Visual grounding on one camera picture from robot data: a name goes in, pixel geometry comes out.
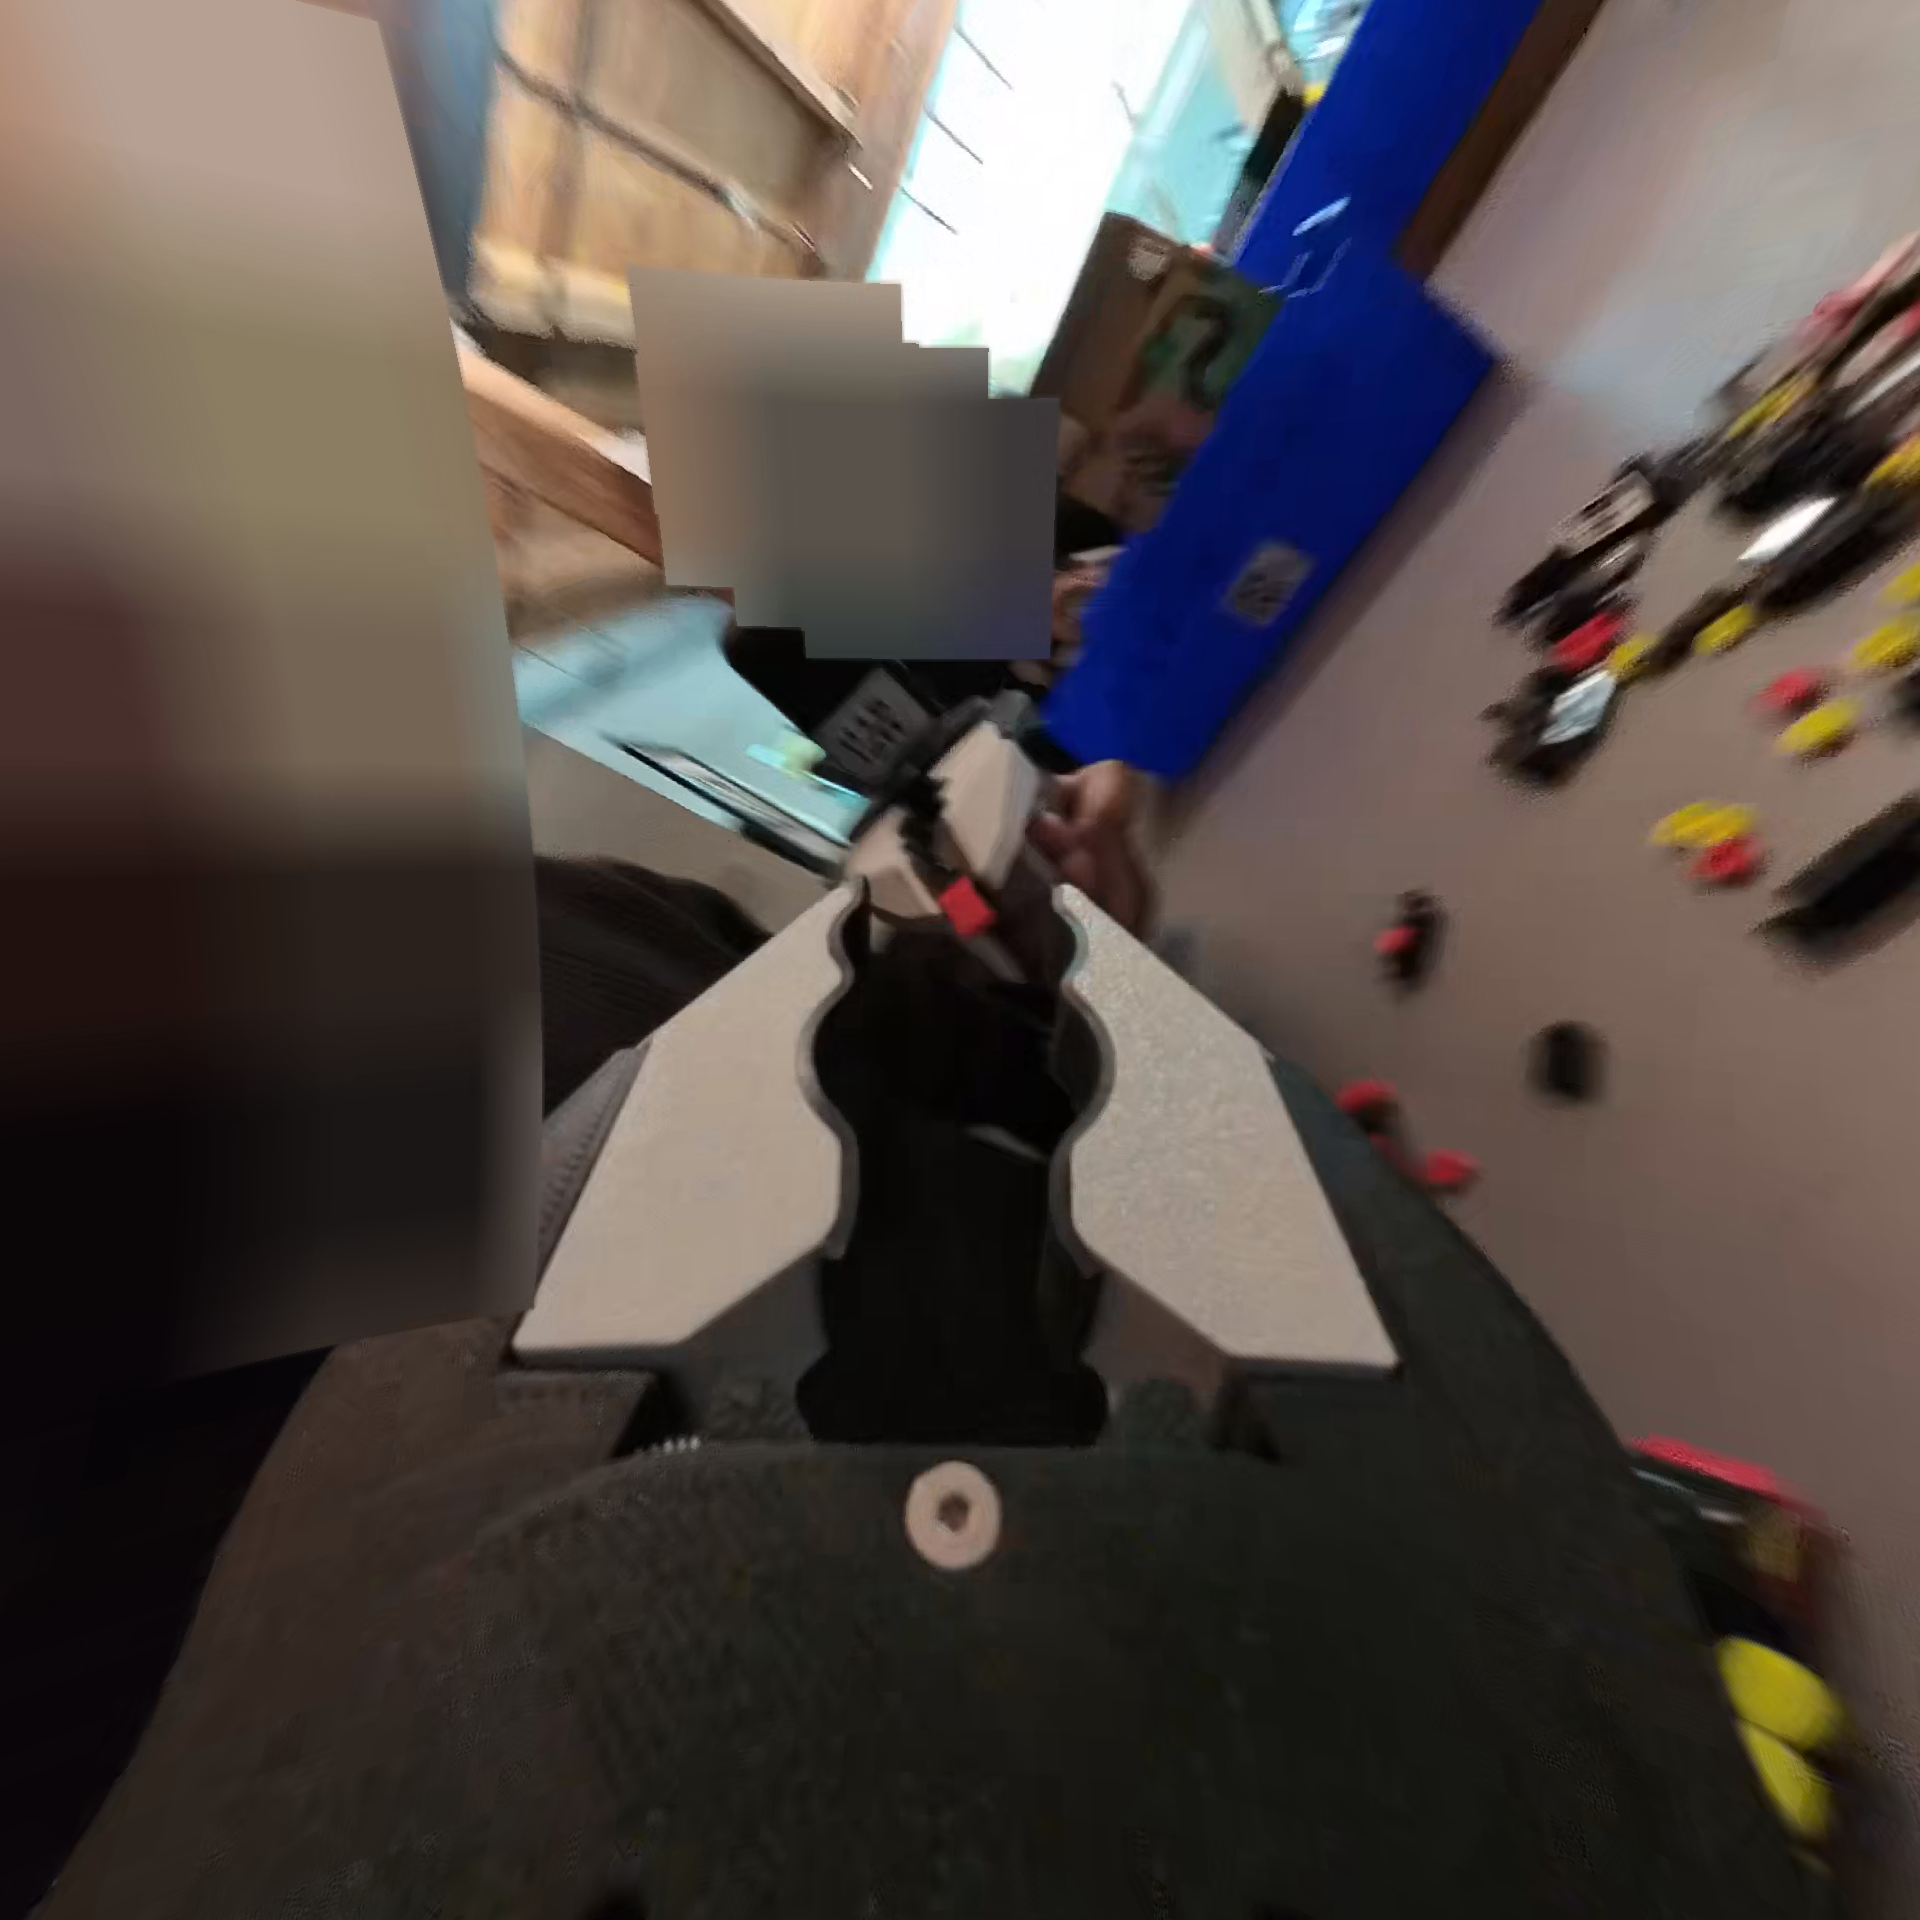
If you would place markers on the wooden ceiling beam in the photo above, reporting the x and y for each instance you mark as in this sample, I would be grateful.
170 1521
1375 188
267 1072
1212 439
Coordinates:
570 464

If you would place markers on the small black lego piece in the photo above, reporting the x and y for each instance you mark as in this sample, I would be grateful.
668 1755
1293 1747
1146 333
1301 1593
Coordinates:
1564 1060

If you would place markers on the yellow black lego car model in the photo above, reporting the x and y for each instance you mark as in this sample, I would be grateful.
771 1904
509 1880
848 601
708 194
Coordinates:
1756 1650

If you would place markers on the open printed cardboard box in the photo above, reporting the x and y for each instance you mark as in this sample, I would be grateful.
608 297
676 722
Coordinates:
1154 375

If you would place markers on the pile of lego pieces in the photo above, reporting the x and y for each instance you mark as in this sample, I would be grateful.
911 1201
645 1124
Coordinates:
1769 556

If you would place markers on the person's left hand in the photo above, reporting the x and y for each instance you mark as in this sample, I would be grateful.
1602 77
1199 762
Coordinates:
1101 832

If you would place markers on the blue storage bin with tag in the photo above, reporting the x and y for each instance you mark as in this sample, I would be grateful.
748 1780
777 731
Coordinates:
1290 524

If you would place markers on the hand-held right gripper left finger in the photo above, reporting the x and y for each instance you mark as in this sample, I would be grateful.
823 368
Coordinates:
705 1171

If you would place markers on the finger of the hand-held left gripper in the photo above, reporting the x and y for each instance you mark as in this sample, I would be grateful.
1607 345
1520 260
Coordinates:
991 809
901 879

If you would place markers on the red and black lego piece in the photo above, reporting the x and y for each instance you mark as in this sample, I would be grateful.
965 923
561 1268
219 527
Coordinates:
1407 933

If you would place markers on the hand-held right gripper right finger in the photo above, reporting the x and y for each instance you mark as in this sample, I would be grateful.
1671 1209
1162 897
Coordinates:
1213 1185

